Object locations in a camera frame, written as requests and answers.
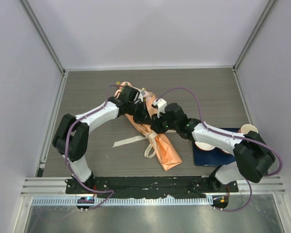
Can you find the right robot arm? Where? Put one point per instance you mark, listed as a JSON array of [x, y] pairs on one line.
[[252, 158]]

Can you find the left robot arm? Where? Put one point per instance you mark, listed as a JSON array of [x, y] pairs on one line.
[[71, 137]]

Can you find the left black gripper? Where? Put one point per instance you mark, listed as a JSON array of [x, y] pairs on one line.
[[143, 117]]

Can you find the light pink fake flower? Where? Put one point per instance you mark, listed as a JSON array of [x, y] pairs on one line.
[[150, 95]]

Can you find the orange beige wrapping paper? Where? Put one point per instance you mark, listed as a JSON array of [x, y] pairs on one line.
[[158, 145]]

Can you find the pink mug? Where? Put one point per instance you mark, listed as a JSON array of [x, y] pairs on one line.
[[246, 128]]

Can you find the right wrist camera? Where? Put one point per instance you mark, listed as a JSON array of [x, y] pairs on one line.
[[159, 104]]

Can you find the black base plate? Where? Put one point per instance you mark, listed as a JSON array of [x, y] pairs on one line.
[[154, 187]]

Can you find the left white bowl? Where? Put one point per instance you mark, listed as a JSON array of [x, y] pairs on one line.
[[204, 146]]

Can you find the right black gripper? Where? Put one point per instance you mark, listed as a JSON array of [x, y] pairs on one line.
[[156, 125]]

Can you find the peach fake flower with buds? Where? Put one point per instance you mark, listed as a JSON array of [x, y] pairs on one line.
[[120, 87]]

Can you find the dark blue mat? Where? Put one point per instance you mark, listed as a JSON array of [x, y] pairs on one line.
[[212, 158]]

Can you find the white slotted cable duct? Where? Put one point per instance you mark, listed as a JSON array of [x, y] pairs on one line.
[[83, 201]]

